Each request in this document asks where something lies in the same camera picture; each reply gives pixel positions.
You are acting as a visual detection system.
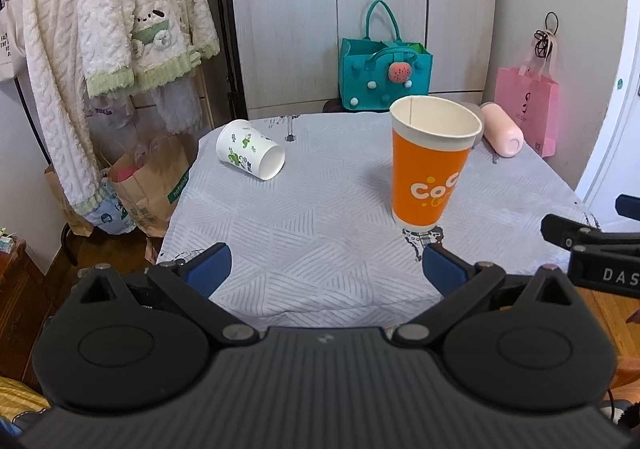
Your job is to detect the white cup with green print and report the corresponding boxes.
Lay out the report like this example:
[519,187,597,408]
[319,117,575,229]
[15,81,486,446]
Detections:
[216,120,286,180]

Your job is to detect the blue printed plastic bag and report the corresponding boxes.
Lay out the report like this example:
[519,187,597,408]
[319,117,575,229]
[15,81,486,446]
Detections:
[82,179,137,235]

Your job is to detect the large brown paper bag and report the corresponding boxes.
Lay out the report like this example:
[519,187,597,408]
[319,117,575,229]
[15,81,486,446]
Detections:
[107,134,193,237]

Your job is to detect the white fluffy green-trimmed jacket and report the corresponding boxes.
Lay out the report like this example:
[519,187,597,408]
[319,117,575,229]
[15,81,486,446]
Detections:
[75,0,221,100]

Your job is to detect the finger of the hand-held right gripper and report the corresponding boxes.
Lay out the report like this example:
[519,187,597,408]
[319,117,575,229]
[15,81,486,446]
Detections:
[541,214,640,252]
[615,195,640,220]

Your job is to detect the grey wardrobe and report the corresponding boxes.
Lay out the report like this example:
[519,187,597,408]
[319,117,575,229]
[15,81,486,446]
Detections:
[227,0,501,120]

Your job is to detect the yellow patterned cloth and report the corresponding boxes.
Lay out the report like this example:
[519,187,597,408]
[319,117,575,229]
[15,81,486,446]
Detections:
[0,376,51,430]

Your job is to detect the wooden cabinet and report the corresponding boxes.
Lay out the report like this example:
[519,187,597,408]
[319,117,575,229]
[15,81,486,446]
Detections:
[0,239,53,380]

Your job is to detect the long white fluffy robe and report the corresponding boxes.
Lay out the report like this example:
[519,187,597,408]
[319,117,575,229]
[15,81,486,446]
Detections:
[22,0,108,210]

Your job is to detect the small brown paper bag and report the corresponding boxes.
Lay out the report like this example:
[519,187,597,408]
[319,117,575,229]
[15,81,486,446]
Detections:
[44,164,96,237]

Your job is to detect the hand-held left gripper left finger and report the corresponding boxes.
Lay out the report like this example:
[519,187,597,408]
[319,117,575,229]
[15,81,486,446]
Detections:
[60,243,261,345]

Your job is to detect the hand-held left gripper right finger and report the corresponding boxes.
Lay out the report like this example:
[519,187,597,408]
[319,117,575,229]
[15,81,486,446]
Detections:
[392,244,593,347]

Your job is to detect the teal felt bag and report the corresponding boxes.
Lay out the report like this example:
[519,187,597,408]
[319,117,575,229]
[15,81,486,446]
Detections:
[340,0,433,112]

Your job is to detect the orange paper cup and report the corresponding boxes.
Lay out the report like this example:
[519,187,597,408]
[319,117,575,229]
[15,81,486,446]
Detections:
[390,96,483,232]

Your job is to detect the grey patterned tablecloth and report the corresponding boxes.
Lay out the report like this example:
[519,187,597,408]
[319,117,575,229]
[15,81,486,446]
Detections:
[156,111,601,330]

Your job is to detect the pink paper bag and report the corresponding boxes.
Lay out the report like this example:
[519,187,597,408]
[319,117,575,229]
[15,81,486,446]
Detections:
[494,63,561,158]

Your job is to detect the pink bottle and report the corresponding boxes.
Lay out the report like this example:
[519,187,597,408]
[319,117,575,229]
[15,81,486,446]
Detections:
[480,102,524,158]

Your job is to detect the black hair ties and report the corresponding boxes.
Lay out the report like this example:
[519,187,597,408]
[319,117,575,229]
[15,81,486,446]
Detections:
[532,12,560,64]

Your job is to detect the canvas tote bag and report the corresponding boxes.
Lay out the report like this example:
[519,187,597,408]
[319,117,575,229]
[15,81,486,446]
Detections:
[0,0,28,84]

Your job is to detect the black clothes rack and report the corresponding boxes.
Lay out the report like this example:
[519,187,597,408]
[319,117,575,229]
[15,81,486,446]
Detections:
[212,0,247,120]

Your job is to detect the white door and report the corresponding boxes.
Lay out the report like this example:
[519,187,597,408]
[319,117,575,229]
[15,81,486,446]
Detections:
[575,0,640,230]

